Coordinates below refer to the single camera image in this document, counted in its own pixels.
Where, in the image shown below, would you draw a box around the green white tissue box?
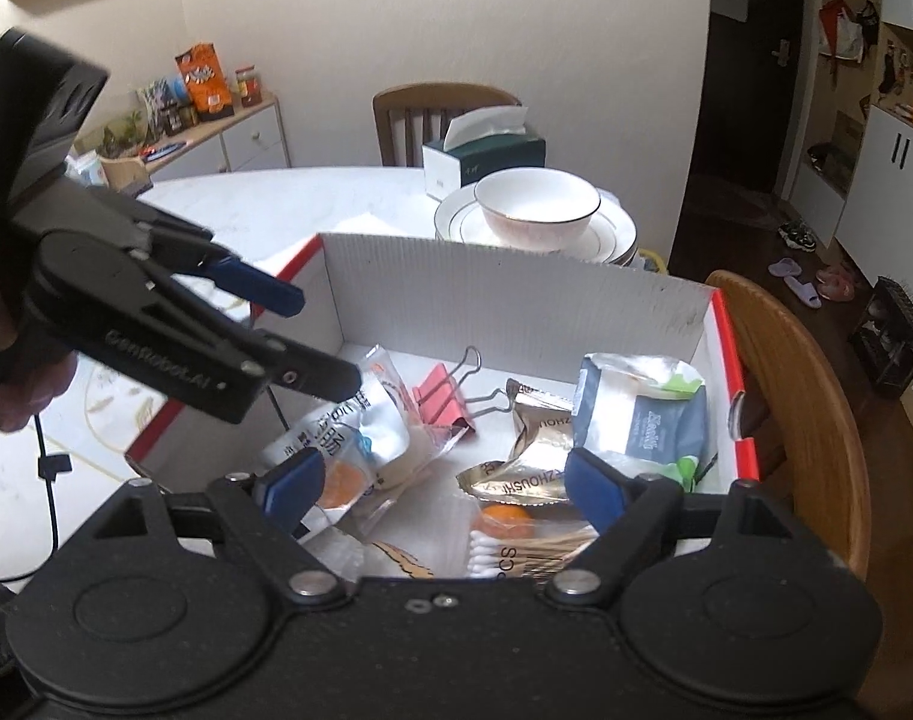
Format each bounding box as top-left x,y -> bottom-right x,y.
422,106 -> 547,200

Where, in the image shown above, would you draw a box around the black cable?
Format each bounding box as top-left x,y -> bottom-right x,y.
0,414 -> 74,587

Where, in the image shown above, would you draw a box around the orange snack bag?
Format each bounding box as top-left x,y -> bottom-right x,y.
175,44 -> 233,122

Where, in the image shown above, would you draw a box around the white tall cabinet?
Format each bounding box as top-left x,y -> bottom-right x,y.
788,0 -> 913,293

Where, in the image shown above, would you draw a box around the near wooden chair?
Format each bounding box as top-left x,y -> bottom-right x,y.
707,270 -> 872,578

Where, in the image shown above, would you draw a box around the pink binder clip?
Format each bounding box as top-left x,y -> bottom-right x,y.
414,346 -> 511,431

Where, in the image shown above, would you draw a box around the white ceramic bowl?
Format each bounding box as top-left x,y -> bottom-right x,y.
474,167 -> 601,252

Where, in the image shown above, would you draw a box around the small orange tangerine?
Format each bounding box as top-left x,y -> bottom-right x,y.
472,504 -> 534,539

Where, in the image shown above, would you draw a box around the red sauce jar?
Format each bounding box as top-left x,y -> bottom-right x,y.
235,65 -> 262,107

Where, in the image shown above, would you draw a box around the person's left hand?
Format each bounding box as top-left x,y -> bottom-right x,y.
0,293 -> 77,433

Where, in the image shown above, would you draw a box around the gold foil snack packet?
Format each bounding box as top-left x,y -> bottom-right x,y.
456,379 -> 573,507

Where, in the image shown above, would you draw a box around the white sideboard cabinet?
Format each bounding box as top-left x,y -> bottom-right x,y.
72,91 -> 292,185

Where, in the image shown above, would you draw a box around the red white cardboard box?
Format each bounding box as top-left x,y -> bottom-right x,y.
125,234 -> 759,550

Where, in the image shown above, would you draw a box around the orange white snack packet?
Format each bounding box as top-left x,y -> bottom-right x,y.
261,397 -> 375,539

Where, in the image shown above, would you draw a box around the stacked white plates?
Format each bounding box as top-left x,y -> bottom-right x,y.
433,185 -> 639,265

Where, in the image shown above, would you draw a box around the wooden dining chair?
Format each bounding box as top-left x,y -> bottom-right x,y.
372,82 -> 520,167

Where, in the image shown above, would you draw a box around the round bread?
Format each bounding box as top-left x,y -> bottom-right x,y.
351,344 -> 453,491

